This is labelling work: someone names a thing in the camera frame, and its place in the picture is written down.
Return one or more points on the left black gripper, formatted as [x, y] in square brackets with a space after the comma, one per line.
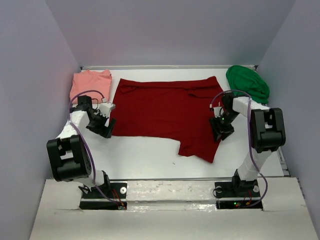
[105, 132]

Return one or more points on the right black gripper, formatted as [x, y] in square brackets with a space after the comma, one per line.
[226, 131]

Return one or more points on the red t shirt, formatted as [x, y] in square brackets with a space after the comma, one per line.
[177, 110]

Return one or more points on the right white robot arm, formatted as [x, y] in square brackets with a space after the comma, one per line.
[266, 133]

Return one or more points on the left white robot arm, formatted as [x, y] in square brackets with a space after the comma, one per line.
[70, 157]

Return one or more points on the folded pink t shirt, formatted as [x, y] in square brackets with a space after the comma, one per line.
[91, 80]

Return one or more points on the green t shirt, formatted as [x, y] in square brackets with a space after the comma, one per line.
[247, 80]

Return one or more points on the white front cover board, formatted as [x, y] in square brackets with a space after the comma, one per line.
[173, 210]

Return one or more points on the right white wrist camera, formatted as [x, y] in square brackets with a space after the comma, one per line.
[217, 111]

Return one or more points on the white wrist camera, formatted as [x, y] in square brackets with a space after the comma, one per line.
[106, 108]
[217, 111]

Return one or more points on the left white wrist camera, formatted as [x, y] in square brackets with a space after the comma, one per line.
[106, 108]

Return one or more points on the aluminium table frame rail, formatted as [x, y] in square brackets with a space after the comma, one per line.
[152, 67]

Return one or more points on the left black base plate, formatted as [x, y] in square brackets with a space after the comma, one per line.
[114, 197]

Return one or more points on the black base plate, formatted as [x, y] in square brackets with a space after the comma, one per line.
[237, 197]
[114, 197]

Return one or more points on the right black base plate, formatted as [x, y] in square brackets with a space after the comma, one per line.
[237, 197]

